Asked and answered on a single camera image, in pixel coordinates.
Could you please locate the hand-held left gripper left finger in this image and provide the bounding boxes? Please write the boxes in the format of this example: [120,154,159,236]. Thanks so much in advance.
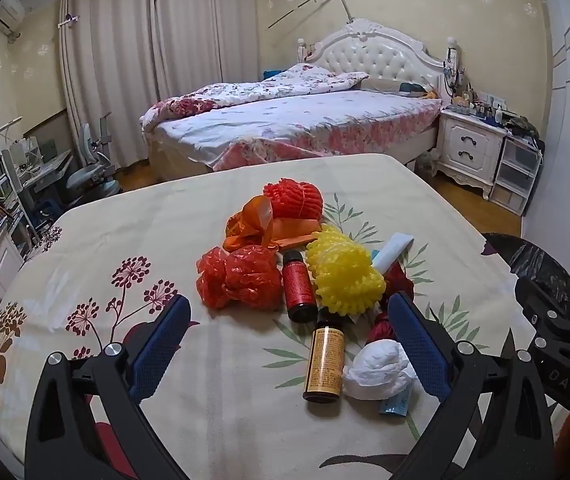
[24,294,201,480]

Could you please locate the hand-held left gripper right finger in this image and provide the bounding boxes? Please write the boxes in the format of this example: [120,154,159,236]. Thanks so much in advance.
[386,291,556,480]

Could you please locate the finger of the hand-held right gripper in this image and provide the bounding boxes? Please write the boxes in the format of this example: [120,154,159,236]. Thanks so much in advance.
[514,276,570,342]

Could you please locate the white tissue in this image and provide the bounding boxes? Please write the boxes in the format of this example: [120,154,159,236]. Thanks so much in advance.
[342,339,418,401]

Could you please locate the dark red mesh bag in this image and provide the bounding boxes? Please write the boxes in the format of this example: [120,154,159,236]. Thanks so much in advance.
[365,262,416,346]

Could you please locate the yellow label brown bottle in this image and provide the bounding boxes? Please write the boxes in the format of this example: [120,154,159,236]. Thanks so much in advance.
[303,307,345,404]

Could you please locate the red plastic bag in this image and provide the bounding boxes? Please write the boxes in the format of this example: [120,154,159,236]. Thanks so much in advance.
[196,246,285,310]

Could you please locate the yellow foam fruit net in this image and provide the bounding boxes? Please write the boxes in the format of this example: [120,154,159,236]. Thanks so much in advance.
[306,225,387,317]

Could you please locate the red label glass bottle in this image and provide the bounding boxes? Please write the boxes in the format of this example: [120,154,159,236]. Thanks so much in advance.
[281,249,316,323]

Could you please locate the orange plastic bag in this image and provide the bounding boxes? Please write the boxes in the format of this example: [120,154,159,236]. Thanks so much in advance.
[224,196,323,252]

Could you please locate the red foam fruit net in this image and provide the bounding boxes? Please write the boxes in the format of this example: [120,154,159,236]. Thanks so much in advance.
[263,177,324,221]

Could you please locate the floral print tablecloth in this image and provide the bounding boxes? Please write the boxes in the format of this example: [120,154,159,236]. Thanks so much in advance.
[0,154,566,480]

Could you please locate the clear plastic drawer unit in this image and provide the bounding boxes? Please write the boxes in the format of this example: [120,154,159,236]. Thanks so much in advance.
[487,132,546,216]

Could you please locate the white nightstand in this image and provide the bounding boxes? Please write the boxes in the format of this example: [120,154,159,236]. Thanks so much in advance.
[435,107,510,200]

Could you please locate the grey desk chair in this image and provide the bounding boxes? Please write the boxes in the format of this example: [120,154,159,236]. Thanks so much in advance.
[62,115,121,208]

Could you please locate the nightstand clutter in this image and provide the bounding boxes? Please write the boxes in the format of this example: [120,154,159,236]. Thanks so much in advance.
[442,40,540,133]

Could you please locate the study desk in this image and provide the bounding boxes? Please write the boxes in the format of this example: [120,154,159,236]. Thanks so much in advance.
[0,130,73,211]

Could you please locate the white upholstered bed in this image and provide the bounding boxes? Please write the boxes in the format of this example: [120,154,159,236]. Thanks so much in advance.
[140,19,460,178]

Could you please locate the pillow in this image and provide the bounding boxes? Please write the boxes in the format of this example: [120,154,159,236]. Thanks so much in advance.
[360,77,436,97]

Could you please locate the floral quilt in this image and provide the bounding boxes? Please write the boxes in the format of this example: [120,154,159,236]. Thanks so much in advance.
[140,64,370,128]

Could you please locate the beige curtains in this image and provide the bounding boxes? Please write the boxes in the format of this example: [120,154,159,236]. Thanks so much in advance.
[60,0,261,171]

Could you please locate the wall air conditioner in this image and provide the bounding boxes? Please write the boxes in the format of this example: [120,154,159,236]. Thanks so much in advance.
[0,0,26,31]

